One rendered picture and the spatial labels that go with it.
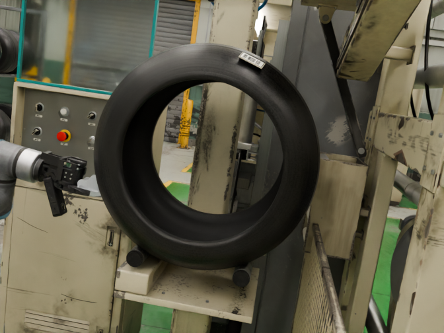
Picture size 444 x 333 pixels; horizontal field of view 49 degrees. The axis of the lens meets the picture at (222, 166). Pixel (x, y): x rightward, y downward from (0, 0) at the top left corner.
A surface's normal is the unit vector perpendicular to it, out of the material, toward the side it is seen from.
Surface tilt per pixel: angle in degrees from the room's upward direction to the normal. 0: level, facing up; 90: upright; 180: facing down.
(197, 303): 0
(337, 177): 90
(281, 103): 82
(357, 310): 90
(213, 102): 90
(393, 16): 162
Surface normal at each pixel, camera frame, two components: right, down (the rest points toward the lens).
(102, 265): -0.13, 0.14
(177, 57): -0.23, -0.62
